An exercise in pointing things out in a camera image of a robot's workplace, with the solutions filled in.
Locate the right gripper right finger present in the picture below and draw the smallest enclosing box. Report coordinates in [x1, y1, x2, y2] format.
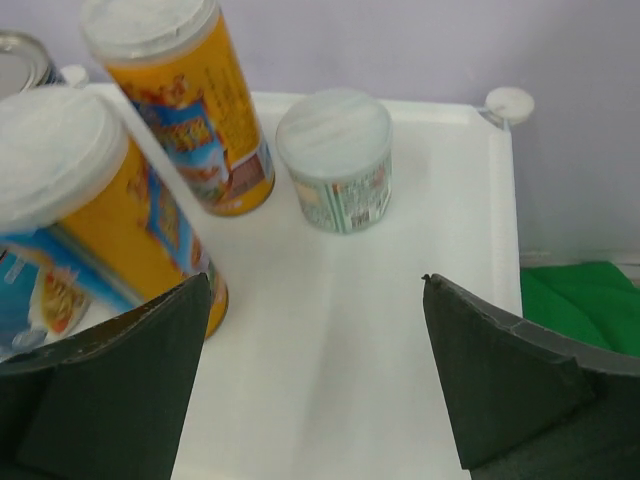
[423, 274, 639, 479]

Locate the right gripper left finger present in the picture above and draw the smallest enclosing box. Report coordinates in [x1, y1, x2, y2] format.
[1, 274, 211, 479]

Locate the tall can white lid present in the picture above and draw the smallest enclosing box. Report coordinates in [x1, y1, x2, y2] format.
[1, 86, 229, 359]

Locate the clear-lid can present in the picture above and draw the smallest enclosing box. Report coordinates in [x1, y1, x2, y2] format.
[275, 88, 393, 234]

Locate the blue can with pull-tab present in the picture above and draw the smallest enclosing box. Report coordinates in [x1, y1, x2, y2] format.
[0, 30, 66, 99]

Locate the orange can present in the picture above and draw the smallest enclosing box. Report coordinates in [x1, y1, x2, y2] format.
[80, 0, 275, 216]

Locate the white cube counter cabinet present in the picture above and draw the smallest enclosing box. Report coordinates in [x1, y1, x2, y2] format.
[92, 83, 521, 479]

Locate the green cloth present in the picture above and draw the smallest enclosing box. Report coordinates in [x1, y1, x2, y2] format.
[520, 262, 639, 357]

